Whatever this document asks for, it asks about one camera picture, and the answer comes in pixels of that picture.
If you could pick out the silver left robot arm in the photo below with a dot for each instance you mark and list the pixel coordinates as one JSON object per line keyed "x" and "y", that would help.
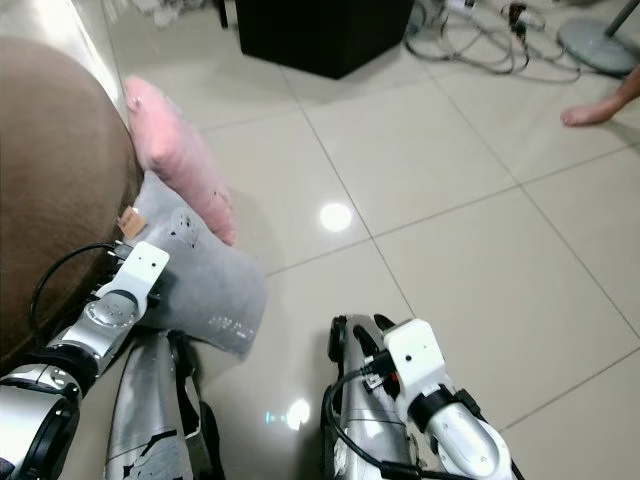
{"x": 60, "y": 370}

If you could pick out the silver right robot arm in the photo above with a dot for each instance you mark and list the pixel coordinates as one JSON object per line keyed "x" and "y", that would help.
{"x": 470, "y": 440}

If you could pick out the grey pillow with leather tag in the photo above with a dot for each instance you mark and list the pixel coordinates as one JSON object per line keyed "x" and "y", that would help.
{"x": 210, "y": 285}

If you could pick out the brown fabric sofa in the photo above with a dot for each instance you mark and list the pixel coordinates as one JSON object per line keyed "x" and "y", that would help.
{"x": 60, "y": 200}

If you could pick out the pink pillow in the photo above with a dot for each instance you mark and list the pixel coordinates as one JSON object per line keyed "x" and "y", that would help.
{"x": 175, "y": 150}

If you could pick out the silver right robot leg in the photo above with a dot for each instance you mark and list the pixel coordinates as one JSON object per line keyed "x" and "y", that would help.
{"x": 365, "y": 410}

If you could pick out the silver robot leg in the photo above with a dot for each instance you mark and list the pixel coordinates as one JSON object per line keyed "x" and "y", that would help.
{"x": 155, "y": 410}
{"x": 365, "y": 410}

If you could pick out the silver left robot leg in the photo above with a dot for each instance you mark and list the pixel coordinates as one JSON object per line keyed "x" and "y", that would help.
{"x": 155, "y": 410}

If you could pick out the dark furniture leg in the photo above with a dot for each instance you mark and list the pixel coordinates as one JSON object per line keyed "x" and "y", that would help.
{"x": 223, "y": 13}

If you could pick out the black cabinet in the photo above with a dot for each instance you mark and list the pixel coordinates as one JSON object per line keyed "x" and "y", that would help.
{"x": 325, "y": 35}

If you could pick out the person's bare foot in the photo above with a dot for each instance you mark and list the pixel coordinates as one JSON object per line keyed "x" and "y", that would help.
{"x": 605, "y": 105}

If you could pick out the grey round fan base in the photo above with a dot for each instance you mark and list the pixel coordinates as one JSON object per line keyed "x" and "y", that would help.
{"x": 605, "y": 48}

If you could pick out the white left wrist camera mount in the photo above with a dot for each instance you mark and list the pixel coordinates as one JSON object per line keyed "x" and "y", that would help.
{"x": 145, "y": 268}

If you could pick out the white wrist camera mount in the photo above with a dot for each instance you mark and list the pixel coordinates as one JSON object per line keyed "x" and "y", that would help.
{"x": 415, "y": 355}
{"x": 145, "y": 268}

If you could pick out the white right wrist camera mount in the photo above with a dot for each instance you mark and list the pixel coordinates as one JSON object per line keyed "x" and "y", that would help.
{"x": 415, "y": 355}

